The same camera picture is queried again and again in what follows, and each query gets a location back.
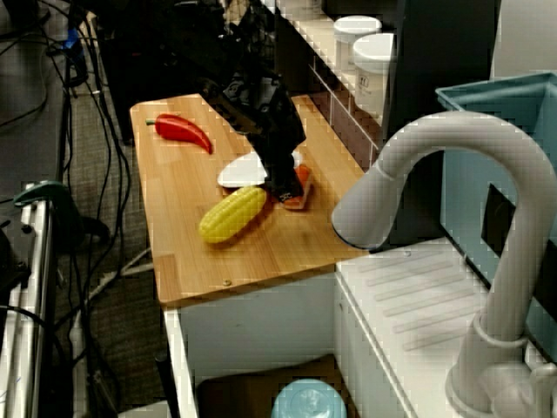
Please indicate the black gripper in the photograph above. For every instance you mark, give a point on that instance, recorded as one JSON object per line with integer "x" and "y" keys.
{"x": 243, "y": 102}

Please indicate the salmon sushi toy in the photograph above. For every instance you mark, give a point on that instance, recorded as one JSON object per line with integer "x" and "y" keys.
{"x": 304, "y": 178}

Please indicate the red plate with white underside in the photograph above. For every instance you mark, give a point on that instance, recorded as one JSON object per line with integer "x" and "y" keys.
{"x": 241, "y": 174}

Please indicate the yellow corn cob toy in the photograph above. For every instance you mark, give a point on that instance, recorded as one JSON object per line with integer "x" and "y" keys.
{"x": 230, "y": 215}

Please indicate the red pepper toy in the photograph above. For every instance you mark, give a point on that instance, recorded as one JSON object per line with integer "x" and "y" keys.
{"x": 178, "y": 128}

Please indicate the dark tiled backsplash shelf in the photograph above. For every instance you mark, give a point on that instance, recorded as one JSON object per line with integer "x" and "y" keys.
{"x": 344, "y": 126}

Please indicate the black upright panel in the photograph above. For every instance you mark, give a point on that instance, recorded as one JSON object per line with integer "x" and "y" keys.
{"x": 296, "y": 65}

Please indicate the white lidded jar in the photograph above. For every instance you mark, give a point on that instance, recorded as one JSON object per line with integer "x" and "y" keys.
{"x": 374, "y": 56}
{"x": 357, "y": 30}

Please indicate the black box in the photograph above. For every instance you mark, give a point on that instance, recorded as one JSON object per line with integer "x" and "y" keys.
{"x": 130, "y": 87}

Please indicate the dark grey upright panel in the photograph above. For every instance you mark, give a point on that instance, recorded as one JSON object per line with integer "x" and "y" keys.
{"x": 435, "y": 56}

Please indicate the teal plastic bin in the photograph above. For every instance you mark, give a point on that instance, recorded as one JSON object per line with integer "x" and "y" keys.
{"x": 461, "y": 187}

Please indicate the white sink unit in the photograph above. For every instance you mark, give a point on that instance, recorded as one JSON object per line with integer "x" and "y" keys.
{"x": 413, "y": 278}

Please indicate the green clamp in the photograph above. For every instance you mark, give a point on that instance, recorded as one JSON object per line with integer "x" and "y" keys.
{"x": 43, "y": 191}

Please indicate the light blue bowl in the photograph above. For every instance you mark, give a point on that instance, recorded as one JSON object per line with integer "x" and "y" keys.
{"x": 309, "y": 400}

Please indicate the grey toy faucet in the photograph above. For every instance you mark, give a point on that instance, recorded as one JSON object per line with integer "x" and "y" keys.
{"x": 509, "y": 283}

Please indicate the aluminium frame rail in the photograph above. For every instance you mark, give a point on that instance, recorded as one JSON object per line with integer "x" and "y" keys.
{"x": 37, "y": 283}

